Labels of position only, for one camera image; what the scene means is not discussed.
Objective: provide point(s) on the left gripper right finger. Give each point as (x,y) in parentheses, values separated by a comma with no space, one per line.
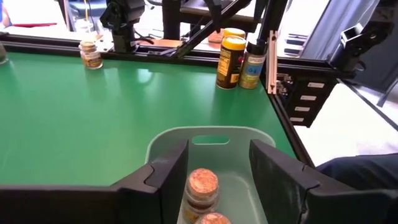
(289,193)

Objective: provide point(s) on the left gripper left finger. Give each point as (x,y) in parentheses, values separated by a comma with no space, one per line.
(140,199)

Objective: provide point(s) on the small cork-stoppered glass jar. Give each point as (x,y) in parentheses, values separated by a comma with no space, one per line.
(214,219)
(202,183)
(90,57)

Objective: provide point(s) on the yellow-lidded spice jar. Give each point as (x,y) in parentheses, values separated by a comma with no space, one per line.
(230,62)
(234,32)

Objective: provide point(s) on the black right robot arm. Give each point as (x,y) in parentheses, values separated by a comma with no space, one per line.
(122,34)

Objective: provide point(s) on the light teal plastic bin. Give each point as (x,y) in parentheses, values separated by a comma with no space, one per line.
(230,161)

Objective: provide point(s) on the person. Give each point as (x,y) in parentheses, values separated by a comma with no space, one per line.
(357,174)

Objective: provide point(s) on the green table mat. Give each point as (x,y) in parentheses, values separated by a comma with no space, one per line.
(93,124)

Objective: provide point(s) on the black box with white labels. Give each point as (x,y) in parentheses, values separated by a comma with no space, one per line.
(323,93)

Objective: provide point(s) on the pale wooden strip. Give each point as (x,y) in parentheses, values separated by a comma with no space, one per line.
(272,62)

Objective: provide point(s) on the dark grey desk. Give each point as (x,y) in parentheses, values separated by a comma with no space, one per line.
(329,21)

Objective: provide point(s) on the black diagonal rig strut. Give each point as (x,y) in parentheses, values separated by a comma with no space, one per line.
(202,34)

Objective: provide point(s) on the red flat floor object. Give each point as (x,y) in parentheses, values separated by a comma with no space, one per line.
(34,25)

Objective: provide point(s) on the black machine bracket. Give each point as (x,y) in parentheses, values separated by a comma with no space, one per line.
(357,40)

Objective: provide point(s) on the black table frame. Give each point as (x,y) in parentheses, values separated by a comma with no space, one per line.
(46,48)

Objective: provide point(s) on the black upright rig post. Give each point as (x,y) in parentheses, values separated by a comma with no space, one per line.
(272,15)

